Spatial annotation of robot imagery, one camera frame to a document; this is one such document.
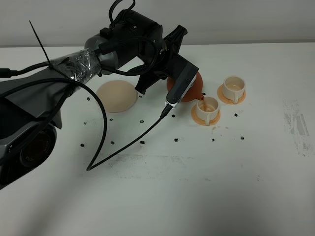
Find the far white teacup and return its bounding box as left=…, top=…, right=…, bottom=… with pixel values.
left=222, top=76, right=245, bottom=104

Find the black cable tie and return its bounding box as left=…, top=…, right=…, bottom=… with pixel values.
left=29, top=20, right=71, bottom=81

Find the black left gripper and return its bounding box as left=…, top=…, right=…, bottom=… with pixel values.
left=135, top=25, right=188, bottom=95

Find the black left camera cable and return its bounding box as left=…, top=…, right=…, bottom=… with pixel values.
left=0, top=0, right=173, bottom=172

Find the white teacup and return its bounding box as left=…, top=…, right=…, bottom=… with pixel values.
left=222, top=76, right=245, bottom=104
left=196, top=95, right=220, bottom=124

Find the brown clay teapot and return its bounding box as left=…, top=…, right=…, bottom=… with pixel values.
left=181, top=72, right=204, bottom=102

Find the far orange saucer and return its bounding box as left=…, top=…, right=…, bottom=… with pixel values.
left=217, top=85, right=246, bottom=105

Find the beige round teapot coaster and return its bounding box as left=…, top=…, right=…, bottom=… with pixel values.
left=96, top=80, right=138, bottom=113

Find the near white teacup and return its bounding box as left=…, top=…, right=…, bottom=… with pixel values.
left=196, top=95, right=220, bottom=124

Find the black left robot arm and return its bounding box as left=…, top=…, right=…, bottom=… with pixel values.
left=0, top=8, right=198, bottom=187

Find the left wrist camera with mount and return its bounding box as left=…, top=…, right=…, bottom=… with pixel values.
left=156, top=52, right=199, bottom=108

